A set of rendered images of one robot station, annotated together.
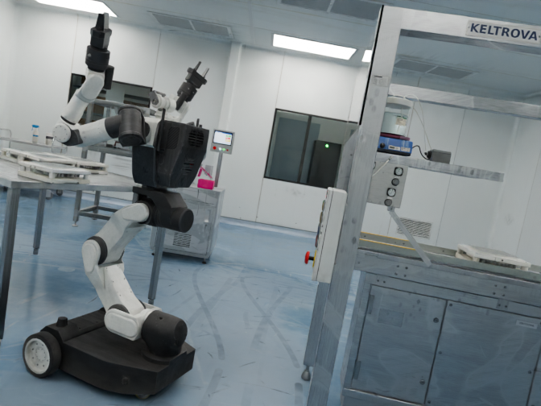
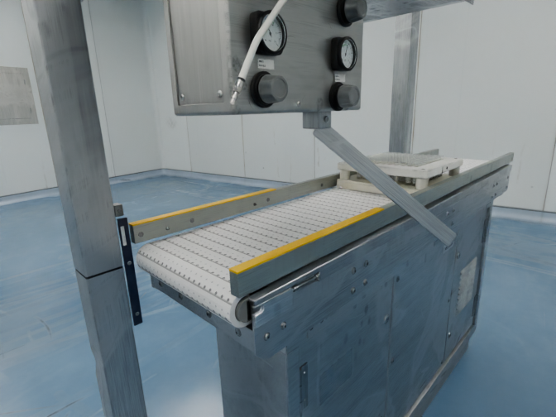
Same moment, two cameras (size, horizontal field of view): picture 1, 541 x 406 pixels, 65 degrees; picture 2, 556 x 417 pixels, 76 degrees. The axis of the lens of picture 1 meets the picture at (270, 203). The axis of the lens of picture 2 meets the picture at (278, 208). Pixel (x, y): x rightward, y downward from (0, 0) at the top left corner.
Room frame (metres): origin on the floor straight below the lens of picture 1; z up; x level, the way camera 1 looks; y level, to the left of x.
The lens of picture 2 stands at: (1.66, -0.12, 1.04)
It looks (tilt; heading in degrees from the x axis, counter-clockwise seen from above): 16 degrees down; 308
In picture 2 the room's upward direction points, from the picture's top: 2 degrees counter-clockwise
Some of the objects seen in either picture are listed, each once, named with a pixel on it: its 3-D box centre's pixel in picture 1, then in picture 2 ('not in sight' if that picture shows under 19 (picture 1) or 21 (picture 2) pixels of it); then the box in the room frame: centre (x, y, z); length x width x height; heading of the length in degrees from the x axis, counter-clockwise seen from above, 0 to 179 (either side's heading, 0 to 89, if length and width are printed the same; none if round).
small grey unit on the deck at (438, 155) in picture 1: (437, 156); not in sight; (1.98, -0.72, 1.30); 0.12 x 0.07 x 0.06; 84
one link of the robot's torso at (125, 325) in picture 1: (134, 318); not in sight; (1.98, 0.56, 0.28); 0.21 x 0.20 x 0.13; 68
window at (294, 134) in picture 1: (310, 150); not in sight; (7.06, -0.50, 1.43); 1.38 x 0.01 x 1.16; 92
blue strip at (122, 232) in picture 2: not in sight; (130, 273); (2.21, -0.40, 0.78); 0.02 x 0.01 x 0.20; 84
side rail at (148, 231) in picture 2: (472, 256); (350, 175); (2.13, -1.06, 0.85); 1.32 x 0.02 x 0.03; 84
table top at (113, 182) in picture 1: (35, 167); not in sight; (2.79, 1.58, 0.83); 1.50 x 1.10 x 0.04; 60
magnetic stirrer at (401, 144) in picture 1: (387, 145); not in sight; (2.02, -0.50, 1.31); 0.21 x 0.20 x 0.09; 174
